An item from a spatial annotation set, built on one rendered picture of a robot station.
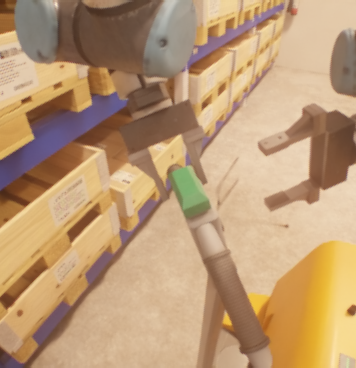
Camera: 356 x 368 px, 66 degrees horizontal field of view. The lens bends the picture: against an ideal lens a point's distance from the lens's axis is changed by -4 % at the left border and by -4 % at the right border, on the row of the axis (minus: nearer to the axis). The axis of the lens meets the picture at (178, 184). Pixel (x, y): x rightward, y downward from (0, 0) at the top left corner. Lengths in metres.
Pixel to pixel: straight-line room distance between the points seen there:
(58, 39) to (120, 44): 0.10
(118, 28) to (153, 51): 0.04
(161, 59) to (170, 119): 0.20
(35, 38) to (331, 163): 0.47
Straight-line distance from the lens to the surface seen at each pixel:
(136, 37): 0.32
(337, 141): 0.51
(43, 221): 1.24
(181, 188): 0.39
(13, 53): 1.03
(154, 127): 0.50
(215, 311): 0.69
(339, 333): 0.95
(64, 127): 1.27
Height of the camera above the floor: 1.67
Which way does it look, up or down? 39 degrees down
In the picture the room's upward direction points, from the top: straight up
